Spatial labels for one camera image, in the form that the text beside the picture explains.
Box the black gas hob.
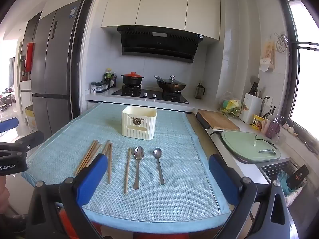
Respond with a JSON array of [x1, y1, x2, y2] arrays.
[[111, 85, 189, 104]]

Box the white knife block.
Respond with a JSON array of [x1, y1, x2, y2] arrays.
[[239, 93, 263, 125]]

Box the large steel spoon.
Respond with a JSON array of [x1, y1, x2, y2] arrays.
[[133, 146, 145, 190]]

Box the steel sink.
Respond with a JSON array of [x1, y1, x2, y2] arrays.
[[258, 158, 309, 195]]

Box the purple soap dispenser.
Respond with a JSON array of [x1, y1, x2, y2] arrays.
[[265, 115, 282, 139]]

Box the grey refrigerator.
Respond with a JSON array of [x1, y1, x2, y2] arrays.
[[32, 0, 84, 140]]

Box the black clay pot red lid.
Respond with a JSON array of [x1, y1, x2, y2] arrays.
[[121, 72, 144, 86]]

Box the black range hood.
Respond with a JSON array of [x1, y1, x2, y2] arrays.
[[117, 25, 203, 63]]

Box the yellow instant noodle cup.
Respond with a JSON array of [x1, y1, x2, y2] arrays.
[[253, 114, 265, 130]]

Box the round metal steamer rack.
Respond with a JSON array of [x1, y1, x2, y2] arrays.
[[274, 32, 289, 54]]

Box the clear plastic bag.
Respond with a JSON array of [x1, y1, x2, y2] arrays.
[[219, 92, 242, 114]]

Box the bunch of wooden chopsticks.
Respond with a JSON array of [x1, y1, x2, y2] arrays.
[[74, 139, 113, 185]]

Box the blue cloth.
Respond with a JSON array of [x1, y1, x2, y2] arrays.
[[277, 170, 291, 195]]

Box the dark wok with glass lid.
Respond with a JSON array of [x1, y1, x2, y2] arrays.
[[154, 75, 187, 91]]

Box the small steel spoon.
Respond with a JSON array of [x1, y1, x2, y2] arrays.
[[153, 148, 165, 185]]

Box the brown water jug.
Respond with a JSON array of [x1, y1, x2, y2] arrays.
[[194, 81, 205, 100]]

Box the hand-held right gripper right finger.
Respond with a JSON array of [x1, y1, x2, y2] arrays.
[[208, 154, 294, 239]]

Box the spice jars and bottles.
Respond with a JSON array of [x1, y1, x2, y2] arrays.
[[96, 81, 110, 92]]

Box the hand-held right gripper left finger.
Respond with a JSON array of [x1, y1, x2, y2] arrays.
[[25, 153, 110, 239]]

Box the cream ribbed utensil holder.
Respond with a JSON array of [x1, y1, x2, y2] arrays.
[[122, 105, 157, 141]]

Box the cardboard box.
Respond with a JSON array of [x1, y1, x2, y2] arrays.
[[24, 105, 38, 133]]

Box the black phone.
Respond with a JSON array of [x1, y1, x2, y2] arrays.
[[286, 164, 309, 190]]

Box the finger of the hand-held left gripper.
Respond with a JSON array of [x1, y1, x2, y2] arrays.
[[14, 130, 44, 153], [0, 118, 20, 137]]

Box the hanging paper bag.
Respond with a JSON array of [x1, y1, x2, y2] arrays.
[[259, 38, 277, 72]]

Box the black wire frame glasses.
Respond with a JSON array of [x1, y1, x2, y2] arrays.
[[254, 134, 277, 150]]

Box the wooden cutting board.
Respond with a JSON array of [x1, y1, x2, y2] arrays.
[[198, 109, 241, 132]]

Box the red wall hanging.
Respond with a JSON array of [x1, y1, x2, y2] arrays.
[[25, 42, 35, 68]]

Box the garlic bulbs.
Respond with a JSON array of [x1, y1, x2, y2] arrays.
[[283, 122, 298, 136]]

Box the light wooden chopstick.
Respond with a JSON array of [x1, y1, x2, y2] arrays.
[[124, 147, 132, 195]]

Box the light blue woven mat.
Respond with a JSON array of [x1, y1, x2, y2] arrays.
[[22, 102, 231, 231]]

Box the window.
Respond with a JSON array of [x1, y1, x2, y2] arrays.
[[274, 0, 319, 130]]

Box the white wall cabinet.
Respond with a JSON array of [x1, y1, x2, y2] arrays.
[[101, 0, 221, 41]]

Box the black griddle tray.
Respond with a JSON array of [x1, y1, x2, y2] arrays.
[[196, 112, 212, 130]]

